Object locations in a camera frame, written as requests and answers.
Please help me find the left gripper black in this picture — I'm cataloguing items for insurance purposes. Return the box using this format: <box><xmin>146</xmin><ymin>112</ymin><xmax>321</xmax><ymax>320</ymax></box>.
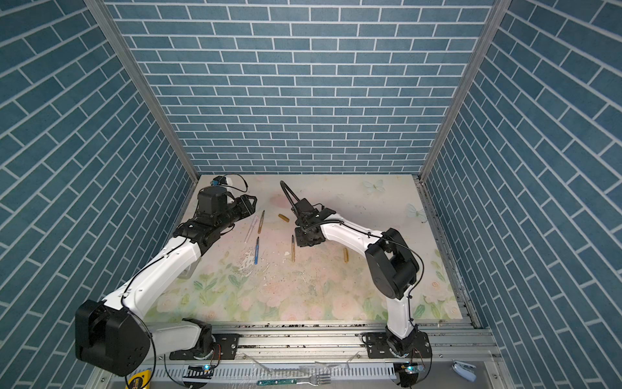
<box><xmin>214</xmin><ymin>193</ymin><xmax>258</xmax><ymax>233</ymax></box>

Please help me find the pink pen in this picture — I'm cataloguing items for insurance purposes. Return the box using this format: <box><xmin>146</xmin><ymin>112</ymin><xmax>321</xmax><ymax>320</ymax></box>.
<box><xmin>244</xmin><ymin>216</ymin><xmax>259</xmax><ymax>243</ymax></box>

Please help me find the brown pen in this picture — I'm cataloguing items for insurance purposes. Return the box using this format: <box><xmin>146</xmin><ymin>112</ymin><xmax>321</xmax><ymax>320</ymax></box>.
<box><xmin>258</xmin><ymin>210</ymin><xmax>266</xmax><ymax>234</ymax></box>

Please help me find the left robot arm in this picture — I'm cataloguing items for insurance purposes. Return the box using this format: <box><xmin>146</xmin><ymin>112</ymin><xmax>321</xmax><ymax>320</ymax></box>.
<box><xmin>75</xmin><ymin>186</ymin><xmax>257</xmax><ymax>377</ymax></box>

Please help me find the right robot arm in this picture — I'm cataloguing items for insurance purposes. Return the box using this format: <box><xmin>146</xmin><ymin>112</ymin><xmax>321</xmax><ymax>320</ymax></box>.
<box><xmin>291</xmin><ymin>198</ymin><xmax>423</xmax><ymax>357</ymax></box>

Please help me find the blue pen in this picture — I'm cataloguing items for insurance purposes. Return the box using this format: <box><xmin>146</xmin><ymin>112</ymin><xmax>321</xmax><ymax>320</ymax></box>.
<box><xmin>254</xmin><ymin>236</ymin><xmax>260</xmax><ymax>265</ymax></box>

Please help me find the white blue stapler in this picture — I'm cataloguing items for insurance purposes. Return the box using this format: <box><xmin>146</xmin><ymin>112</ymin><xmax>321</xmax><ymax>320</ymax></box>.
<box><xmin>452</xmin><ymin>361</ymin><xmax>477</xmax><ymax>383</ymax></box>

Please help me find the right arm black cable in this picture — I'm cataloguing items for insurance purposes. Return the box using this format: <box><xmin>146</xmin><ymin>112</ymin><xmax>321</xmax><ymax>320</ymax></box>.
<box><xmin>279</xmin><ymin>181</ymin><xmax>322</xmax><ymax>230</ymax></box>

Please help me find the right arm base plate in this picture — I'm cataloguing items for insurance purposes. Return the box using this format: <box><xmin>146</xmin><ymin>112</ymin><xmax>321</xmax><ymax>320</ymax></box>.
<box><xmin>361</xmin><ymin>329</ymin><xmax>432</xmax><ymax>359</ymax></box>

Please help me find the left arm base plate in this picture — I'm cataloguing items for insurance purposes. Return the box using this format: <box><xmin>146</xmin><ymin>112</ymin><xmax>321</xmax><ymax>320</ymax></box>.
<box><xmin>169</xmin><ymin>333</ymin><xmax>240</xmax><ymax>362</ymax></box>

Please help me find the green handled fork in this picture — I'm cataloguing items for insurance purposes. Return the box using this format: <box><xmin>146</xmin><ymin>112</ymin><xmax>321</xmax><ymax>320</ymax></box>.
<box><xmin>256</xmin><ymin>374</ymin><xmax>331</xmax><ymax>387</ymax></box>

